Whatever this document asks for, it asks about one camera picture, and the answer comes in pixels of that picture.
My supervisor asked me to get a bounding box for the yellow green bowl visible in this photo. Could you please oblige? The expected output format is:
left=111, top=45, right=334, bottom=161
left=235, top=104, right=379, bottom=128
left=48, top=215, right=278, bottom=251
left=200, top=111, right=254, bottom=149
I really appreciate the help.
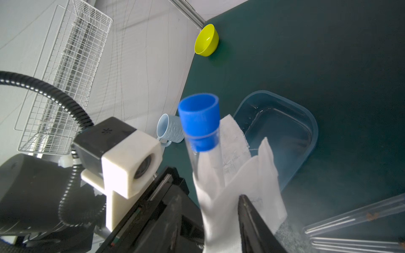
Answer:
left=194, top=24, right=219, bottom=57

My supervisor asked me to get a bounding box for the light blue mug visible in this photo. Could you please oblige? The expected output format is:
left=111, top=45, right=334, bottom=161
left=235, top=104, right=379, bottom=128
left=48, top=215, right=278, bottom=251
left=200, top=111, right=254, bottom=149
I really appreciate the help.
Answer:
left=156, top=114, right=185, bottom=147

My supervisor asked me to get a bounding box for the white wire basket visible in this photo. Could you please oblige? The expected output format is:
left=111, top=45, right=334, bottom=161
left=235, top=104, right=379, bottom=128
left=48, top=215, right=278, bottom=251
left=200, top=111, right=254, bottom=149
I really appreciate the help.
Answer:
left=14, top=1, right=112, bottom=155

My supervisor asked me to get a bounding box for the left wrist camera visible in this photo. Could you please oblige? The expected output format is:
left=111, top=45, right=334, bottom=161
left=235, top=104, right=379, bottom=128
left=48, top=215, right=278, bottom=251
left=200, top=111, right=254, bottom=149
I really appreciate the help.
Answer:
left=73, top=117, right=162, bottom=231

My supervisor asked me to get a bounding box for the blue plastic tub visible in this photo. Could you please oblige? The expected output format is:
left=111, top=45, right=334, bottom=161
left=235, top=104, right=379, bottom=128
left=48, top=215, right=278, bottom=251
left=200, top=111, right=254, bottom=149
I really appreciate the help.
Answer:
left=233, top=90, right=319, bottom=190

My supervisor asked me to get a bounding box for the white gauze wipe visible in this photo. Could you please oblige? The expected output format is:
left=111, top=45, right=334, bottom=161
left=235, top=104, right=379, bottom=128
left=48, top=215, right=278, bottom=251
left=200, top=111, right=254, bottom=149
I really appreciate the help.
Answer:
left=193, top=115, right=288, bottom=253

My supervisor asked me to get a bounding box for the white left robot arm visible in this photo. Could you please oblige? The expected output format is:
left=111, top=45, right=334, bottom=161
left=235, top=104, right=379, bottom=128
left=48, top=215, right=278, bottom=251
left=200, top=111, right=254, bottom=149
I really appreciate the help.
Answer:
left=1, top=154, right=204, bottom=253

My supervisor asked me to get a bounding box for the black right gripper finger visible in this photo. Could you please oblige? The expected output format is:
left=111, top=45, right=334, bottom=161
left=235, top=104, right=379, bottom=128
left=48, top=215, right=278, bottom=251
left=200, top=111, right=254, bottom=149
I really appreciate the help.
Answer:
left=238, top=195, right=286, bottom=253

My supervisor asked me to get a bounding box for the blue capped test tube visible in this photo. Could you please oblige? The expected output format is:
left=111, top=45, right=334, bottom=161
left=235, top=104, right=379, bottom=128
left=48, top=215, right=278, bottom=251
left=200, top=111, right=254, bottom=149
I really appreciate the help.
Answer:
left=178, top=93, right=225, bottom=191

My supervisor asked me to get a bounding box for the clear test tube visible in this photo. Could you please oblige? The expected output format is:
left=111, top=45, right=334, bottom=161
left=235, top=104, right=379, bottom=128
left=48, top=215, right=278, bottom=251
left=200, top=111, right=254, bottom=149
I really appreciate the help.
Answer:
left=303, top=194, right=405, bottom=237
left=310, top=237, right=405, bottom=253

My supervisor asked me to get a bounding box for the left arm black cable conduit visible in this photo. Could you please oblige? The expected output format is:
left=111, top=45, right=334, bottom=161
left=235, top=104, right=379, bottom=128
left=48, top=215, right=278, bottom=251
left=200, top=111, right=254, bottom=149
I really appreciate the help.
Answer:
left=0, top=71, right=108, bottom=228

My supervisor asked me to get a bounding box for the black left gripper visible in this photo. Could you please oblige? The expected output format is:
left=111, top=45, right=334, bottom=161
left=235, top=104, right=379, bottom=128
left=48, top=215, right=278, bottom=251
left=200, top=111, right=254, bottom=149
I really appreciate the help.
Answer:
left=97, top=167, right=204, bottom=253

